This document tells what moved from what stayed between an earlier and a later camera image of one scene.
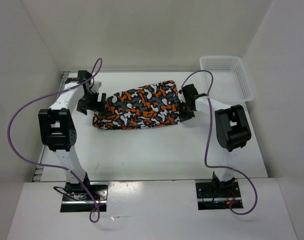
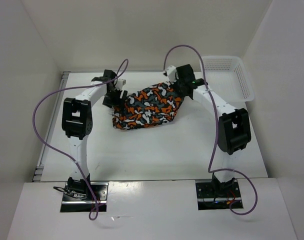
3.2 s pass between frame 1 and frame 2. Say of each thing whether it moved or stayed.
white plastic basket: stayed
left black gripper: moved
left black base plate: stayed
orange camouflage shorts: moved
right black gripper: moved
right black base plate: stayed
